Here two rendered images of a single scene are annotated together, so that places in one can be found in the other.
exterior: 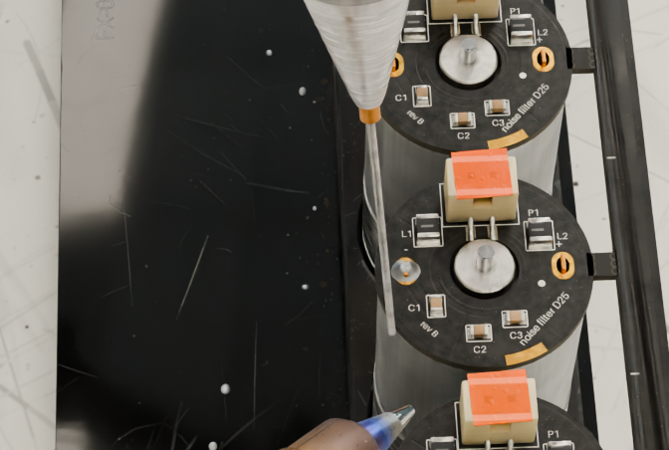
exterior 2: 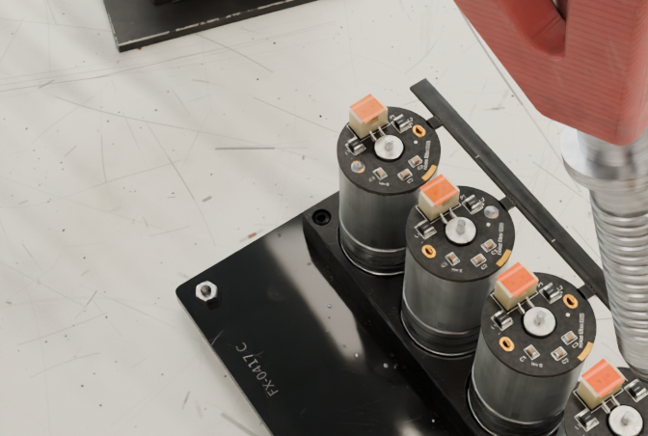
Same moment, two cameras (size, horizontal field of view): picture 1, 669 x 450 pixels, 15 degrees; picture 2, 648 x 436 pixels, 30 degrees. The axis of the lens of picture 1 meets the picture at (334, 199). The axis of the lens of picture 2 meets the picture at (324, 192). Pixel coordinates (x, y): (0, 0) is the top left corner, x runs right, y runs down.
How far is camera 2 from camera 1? 0.12 m
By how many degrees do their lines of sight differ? 15
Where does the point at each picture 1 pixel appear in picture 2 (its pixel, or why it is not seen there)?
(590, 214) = not seen: hidden behind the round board
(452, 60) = (532, 326)
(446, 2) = (515, 299)
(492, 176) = (608, 376)
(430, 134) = (550, 369)
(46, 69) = (241, 422)
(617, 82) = not seen: hidden behind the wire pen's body
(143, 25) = (287, 375)
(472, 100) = (554, 340)
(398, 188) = (526, 399)
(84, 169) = not seen: outside the picture
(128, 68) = (296, 401)
